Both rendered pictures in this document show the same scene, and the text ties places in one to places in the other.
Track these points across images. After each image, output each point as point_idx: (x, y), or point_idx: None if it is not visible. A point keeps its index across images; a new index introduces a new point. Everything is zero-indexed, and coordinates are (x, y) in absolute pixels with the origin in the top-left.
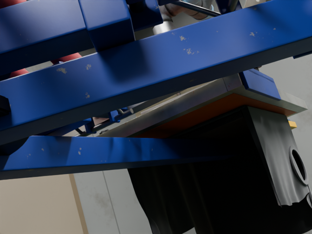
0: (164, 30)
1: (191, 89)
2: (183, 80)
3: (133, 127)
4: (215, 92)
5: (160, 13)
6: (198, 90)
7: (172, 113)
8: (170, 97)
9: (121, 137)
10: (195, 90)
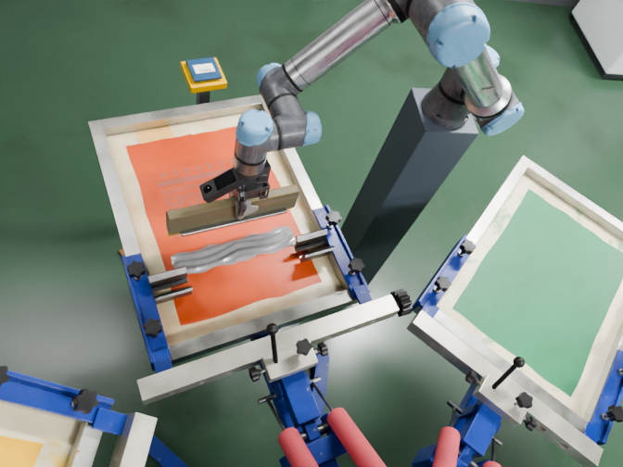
0: (260, 171)
1: (253, 213)
2: None
3: (260, 334)
4: (341, 307)
5: (265, 153)
6: (332, 308)
7: (301, 321)
8: (225, 219)
9: (244, 340)
10: (329, 308)
